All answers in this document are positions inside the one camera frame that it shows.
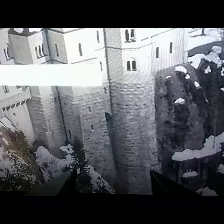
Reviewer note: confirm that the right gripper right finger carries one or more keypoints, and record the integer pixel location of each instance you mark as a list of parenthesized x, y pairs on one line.
[(165, 185)]

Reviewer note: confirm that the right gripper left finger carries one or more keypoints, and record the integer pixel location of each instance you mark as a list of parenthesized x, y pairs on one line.
[(61, 186)]

